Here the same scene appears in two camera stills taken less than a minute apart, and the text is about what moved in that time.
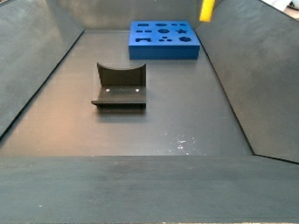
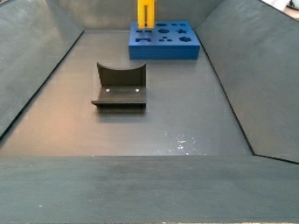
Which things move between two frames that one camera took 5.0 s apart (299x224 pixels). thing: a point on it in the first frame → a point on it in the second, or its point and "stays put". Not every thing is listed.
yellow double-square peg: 207,10 → 151,13
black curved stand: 123,90 stays put
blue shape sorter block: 163,40 stays put
